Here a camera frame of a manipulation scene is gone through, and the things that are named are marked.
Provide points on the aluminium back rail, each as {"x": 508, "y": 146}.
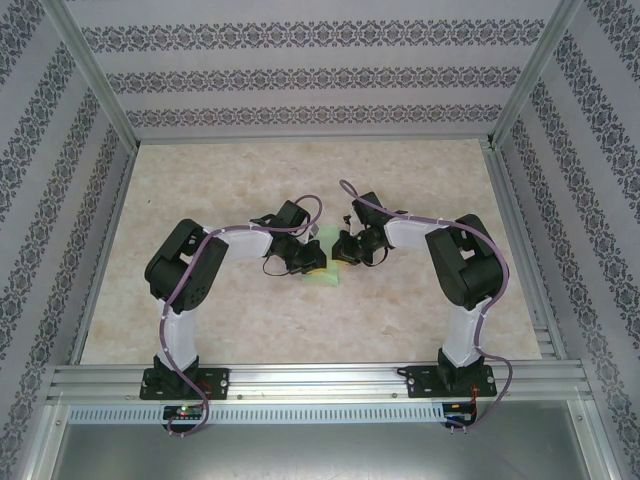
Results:
{"x": 315, "y": 138}

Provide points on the aluminium side rail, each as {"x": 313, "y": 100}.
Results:
{"x": 510, "y": 210}
{"x": 112, "y": 220}

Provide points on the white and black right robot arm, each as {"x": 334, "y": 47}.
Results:
{"x": 410, "y": 235}

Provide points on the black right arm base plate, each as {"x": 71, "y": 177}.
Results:
{"x": 420, "y": 382}

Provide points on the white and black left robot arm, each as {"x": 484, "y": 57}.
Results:
{"x": 240, "y": 245}

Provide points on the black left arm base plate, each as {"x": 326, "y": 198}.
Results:
{"x": 217, "y": 382}

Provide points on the light green paper sheet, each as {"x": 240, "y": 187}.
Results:
{"x": 327, "y": 237}

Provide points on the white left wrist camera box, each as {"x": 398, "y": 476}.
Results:
{"x": 315, "y": 229}

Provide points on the aluminium mounting rail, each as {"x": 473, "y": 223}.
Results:
{"x": 320, "y": 380}

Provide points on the aluminium frame post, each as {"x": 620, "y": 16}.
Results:
{"x": 90, "y": 70}
{"x": 537, "y": 70}

